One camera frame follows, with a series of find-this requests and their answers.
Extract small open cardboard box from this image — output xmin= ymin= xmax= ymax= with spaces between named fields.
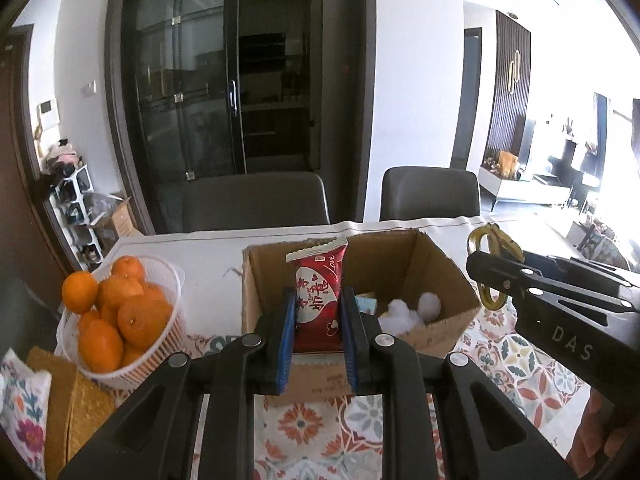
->
xmin=89 ymin=195 xmax=146 ymax=256

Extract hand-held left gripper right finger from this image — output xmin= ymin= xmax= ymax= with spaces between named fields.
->
xmin=340 ymin=287 xmax=576 ymax=480

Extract red snack packet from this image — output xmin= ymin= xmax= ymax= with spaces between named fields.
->
xmin=285 ymin=236 xmax=349 ymax=353

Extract grey dining chair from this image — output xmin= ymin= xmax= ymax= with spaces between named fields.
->
xmin=181 ymin=171 xmax=331 ymax=233
xmin=380 ymin=166 xmax=482 ymax=222

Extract dark glass sliding doors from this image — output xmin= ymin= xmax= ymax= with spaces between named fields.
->
xmin=105 ymin=0 xmax=376 ymax=233

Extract cushioned chair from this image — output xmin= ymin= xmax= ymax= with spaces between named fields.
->
xmin=580 ymin=220 xmax=631 ymax=271

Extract white fluffy plush toy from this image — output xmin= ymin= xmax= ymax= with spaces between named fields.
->
xmin=377 ymin=290 xmax=443 ymax=336

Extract white low cabinet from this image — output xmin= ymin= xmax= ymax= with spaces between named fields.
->
xmin=477 ymin=165 xmax=576 ymax=211

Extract white shoe rack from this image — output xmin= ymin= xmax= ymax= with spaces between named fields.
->
xmin=47 ymin=164 xmax=106 ymax=273

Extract pile of oranges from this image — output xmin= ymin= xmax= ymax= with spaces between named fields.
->
xmin=61 ymin=255 xmax=175 ymax=373

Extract yellow woven mat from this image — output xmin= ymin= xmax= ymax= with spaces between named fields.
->
xmin=25 ymin=347 xmax=118 ymax=480

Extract brown cardboard box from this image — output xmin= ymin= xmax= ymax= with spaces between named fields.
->
xmin=241 ymin=229 xmax=483 ymax=406

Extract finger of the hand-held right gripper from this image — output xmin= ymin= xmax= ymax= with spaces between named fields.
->
xmin=466 ymin=251 xmax=640 ymax=316
xmin=520 ymin=253 xmax=640 ymax=294

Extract white floral cloth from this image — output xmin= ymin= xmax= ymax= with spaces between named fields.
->
xmin=0 ymin=347 xmax=53 ymax=476

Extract white slotted plastic basket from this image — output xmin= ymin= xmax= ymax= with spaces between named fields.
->
xmin=55 ymin=255 xmax=187 ymax=391

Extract white wall intercom panel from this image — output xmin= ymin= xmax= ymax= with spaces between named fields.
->
xmin=39 ymin=100 xmax=60 ymax=131

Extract person's right hand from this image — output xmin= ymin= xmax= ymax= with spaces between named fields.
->
xmin=565 ymin=387 xmax=633 ymax=473

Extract brown wooden door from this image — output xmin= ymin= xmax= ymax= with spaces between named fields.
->
xmin=0 ymin=25 xmax=66 ymax=281

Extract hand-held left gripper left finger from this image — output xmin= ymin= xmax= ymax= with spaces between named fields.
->
xmin=57 ymin=287 xmax=298 ymax=480

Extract yellow-handled scissors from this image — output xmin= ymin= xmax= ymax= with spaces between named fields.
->
xmin=467 ymin=224 xmax=525 ymax=311

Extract patterned tablecloth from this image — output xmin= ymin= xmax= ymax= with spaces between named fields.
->
xmin=95 ymin=212 xmax=631 ymax=480

